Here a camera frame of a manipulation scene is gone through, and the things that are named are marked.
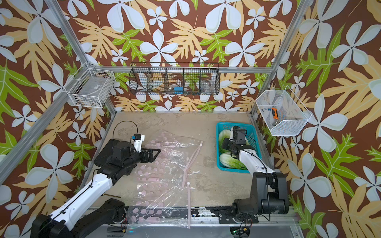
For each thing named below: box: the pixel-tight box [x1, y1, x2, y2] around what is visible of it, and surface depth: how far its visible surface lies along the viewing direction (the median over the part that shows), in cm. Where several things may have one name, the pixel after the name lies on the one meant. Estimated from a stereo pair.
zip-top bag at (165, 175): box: [134, 157, 197, 194], surface depth 87 cm
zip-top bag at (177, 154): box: [136, 128, 203, 179], surface depth 94 cm
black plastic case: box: [93, 138, 119, 167], surface depth 93 cm
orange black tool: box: [271, 105, 279, 126], surface depth 86 cm
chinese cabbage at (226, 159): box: [219, 152, 248, 171], surface depth 86 cm
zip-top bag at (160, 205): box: [126, 181, 191, 229], surface depth 78 cm
